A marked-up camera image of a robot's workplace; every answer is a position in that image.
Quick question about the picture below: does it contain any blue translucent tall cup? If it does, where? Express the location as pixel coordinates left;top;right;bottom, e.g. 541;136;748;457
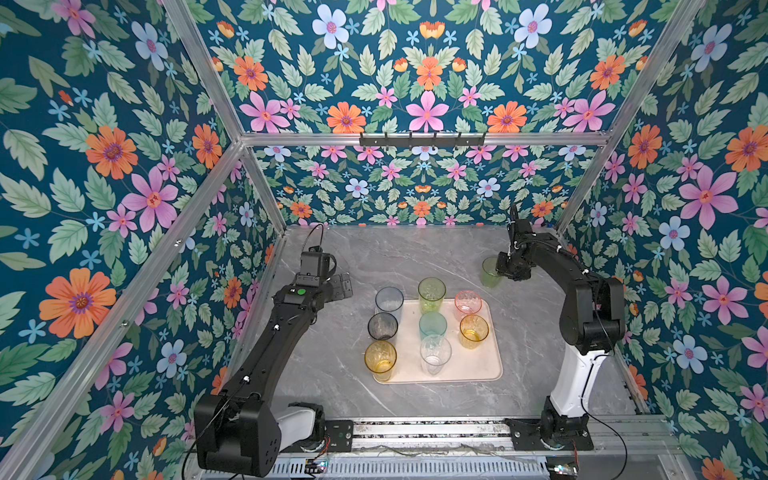
375;286;404;319

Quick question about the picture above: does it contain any white vented cable duct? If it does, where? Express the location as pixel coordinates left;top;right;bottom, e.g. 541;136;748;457
203;457;550;480

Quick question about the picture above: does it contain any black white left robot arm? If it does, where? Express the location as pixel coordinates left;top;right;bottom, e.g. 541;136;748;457
192;246;353;478

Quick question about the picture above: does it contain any dark grey translucent cup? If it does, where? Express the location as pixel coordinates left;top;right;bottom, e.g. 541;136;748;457
367;312;399;341

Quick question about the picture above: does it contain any black hook rack bar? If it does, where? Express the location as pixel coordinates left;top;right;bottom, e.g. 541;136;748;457
358;132;486;148

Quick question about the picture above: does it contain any yellow translucent short cup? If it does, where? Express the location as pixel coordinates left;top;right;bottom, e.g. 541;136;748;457
458;314;490;349

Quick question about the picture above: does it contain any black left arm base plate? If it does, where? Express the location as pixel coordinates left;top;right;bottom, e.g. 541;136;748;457
312;419;355;454

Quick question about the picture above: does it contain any teal translucent short cup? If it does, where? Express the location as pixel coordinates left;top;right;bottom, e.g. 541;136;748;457
418;311;448;339

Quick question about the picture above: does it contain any pink translucent short cup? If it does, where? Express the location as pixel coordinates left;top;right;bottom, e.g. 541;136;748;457
453;290;483;320

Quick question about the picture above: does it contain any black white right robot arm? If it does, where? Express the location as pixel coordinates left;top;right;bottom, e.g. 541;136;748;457
496;212;627;449

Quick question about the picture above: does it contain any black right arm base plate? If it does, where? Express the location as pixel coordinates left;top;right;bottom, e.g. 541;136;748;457
504;418;595;451

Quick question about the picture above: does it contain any light green short cup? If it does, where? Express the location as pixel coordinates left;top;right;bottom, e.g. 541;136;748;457
480;256;503;288

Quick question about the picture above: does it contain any amber translucent tall cup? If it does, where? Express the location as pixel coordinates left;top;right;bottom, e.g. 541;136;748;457
364;340;398;383

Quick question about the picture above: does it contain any green translucent tall cup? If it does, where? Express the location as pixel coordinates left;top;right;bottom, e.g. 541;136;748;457
418;277;446;314

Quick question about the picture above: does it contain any beige rectangular tray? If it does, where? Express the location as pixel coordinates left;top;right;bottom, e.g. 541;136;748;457
377;299;503;384

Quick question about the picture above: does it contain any aluminium mounting rail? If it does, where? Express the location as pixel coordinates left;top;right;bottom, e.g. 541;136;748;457
185;416;679;457

